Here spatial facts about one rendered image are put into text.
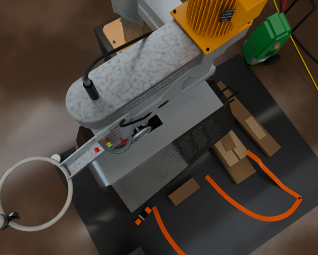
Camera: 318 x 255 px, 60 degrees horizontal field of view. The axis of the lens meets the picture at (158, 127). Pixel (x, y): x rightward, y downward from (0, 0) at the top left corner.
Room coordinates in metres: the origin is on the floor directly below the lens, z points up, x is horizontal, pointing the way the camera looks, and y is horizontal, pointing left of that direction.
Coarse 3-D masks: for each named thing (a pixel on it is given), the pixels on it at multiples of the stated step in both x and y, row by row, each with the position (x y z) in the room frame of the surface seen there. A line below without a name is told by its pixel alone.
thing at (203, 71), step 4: (212, 60) 0.80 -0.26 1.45; (208, 64) 0.79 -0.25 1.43; (200, 68) 0.77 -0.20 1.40; (204, 68) 0.78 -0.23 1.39; (208, 68) 0.80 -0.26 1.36; (196, 72) 0.77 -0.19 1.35; (200, 72) 0.77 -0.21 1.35; (204, 72) 0.78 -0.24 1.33; (192, 76) 0.77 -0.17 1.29; (196, 76) 0.77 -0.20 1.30; (200, 76) 0.78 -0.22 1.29
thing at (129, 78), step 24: (168, 24) 0.82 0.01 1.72; (144, 48) 0.68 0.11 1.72; (168, 48) 0.69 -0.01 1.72; (192, 48) 0.70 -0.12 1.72; (96, 72) 0.53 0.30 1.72; (120, 72) 0.54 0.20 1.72; (144, 72) 0.55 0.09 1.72; (168, 72) 0.57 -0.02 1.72; (72, 96) 0.41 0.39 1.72; (120, 96) 0.43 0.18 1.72; (144, 96) 0.46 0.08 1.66; (96, 120) 0.31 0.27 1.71
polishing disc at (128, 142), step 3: (129, 138) 0.43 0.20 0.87; (126, 141) 0.40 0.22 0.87; (129, 141) 0.41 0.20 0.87; (120, 144) 0.38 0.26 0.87; (123, 144) 0.38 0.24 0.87; (126, 144) 0.38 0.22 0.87; (129, 144) 0.38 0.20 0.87; (114, 147) 0.35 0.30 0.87; (117, 147) 0.35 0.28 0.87; (120, 147) 0.36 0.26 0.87; (123, 147) 0.36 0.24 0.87; (126, 147) 0.36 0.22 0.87; (111, 150) 0.33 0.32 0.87; (114, 150) 0.33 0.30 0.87; (117, 150) 0.33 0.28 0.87; (120, 150) 0.33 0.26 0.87; (123, 150) 0.34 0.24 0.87
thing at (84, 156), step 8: (88, 144) 0.33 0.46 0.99; (96, 144) 0.34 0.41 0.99; (80, 152) 0.28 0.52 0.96; (88, 152) 0.28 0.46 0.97; (104, 152) 0.29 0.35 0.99; (64, 160) 0.21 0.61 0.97; (72, 160) 0.22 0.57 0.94; (80, 160) 0.22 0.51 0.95; (88, 160) 0.23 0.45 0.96; (72, 168) 0.16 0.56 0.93; (80, 168) 0.16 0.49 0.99; (72, 176) 0.11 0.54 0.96
